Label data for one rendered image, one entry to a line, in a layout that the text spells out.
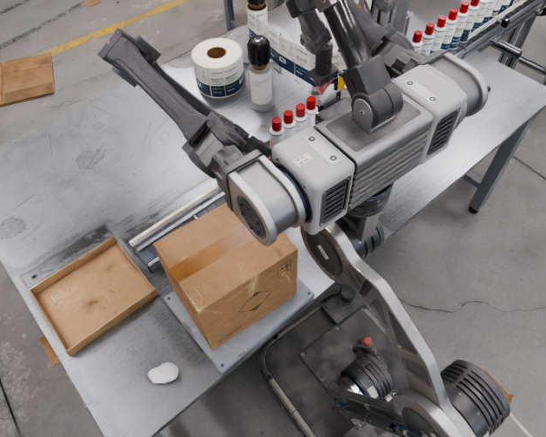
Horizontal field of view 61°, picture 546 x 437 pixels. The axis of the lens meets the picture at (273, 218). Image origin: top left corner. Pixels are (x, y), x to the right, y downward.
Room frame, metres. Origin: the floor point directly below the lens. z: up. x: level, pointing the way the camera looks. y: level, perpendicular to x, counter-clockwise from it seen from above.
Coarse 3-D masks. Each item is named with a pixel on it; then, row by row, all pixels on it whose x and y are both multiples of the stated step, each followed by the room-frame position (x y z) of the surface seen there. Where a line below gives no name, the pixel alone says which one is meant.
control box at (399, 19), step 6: (360, 0) 1.34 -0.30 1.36; (402, 0) 1.20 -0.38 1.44; (408, 0) 1.20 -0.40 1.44; (360, 6) 1.33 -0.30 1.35; (402, 6) 1.20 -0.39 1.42; (408, 6) 1.20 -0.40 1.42; (372, 12) 1.20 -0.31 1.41; (396, 12) 1.20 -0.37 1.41; (402, 12) 1.20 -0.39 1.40; (396, 18) 1.20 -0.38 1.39; (402, 18) 1.20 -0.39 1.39; (396, 24) 1.20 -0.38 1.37; (402, 24) 1.20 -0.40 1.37; (402, 30) 1.20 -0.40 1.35
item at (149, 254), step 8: (216, 192) 1.01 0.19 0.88; (208, 200) 0.97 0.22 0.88; (224, 200) 0.97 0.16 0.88; (192, 208) 0.94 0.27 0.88; (208, 208) 0.94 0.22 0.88; (184, 216) 0.91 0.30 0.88; (200, 216) 0.91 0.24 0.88; (168, 224) 0.88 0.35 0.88; (184, 224) 0.88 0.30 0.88; (144, 240) 0.82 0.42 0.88; (136, 248) 0.79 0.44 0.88; (152, 248) 0.79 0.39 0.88; (144, 256) 0.76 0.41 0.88; (152, 256) 0.76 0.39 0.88
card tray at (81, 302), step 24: (72, 264) 0.75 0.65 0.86; (96, 264) 0.77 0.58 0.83; (120, 264) 0.76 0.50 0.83; (48, 288) 0.69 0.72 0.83; (72, 288) 0.68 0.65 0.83; (96, 288) 0.68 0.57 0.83; (120, 288) 0.68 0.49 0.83; (144, 288) 0.67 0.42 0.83; (48, 312) 0.60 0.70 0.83; (72, 312) 0.60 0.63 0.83; (96, 312) 0.60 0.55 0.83; (120, 312) 0.58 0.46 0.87; (72, 336) 0.52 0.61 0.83; (96, 336) 0.52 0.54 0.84
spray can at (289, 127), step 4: (284, 112) 1.17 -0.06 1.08; (288, 112) 1.17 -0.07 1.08; (292, 112) 1.17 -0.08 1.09; (284, 116) 1.16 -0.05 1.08; (288, 116) 1.15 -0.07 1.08; (292, 116) 1.16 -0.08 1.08; (284, 120) 1.16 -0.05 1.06; (288, 120) 1.15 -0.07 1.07; (292, 120) 1.16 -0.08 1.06; (284, 124) 1.15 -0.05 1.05; (288, 124) 1.15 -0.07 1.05; (292, 124) 1.15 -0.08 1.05; (284, 128) 1.15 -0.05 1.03; (288, 128) 1.14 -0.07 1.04; (292, 128) 1.14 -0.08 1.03; (284, 132) 1.15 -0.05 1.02; (288, 132) 1.14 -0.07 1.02; (292, 132) 1.14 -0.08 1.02; (284, 136) 1.15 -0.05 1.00; (288, 136) 1.14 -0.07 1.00
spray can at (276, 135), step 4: (272, 120) 1.14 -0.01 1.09; (276, 120) 1.14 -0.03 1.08; (280, 120) 1.13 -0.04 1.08; (272, 124) 1.13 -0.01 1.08; (276, 124) 1.12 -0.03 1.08; (280, 124) 1.12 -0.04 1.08; (272, 128) 1.13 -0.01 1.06; (276, 128) 1.12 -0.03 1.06; (280, 128) 1.12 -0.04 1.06; (272, 132) 1.12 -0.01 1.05; (276, 132) 1.12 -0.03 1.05; (280, 132) 1.12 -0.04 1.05; (272, 136) 1.11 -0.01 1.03; (276, 136) 1.11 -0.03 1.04; (280, 136) 1.11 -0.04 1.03; (272, 140) 1.12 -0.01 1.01; (276, 140) 1.11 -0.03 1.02; (280, 140) 1.11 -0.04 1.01; (272, 144) 1.12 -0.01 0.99
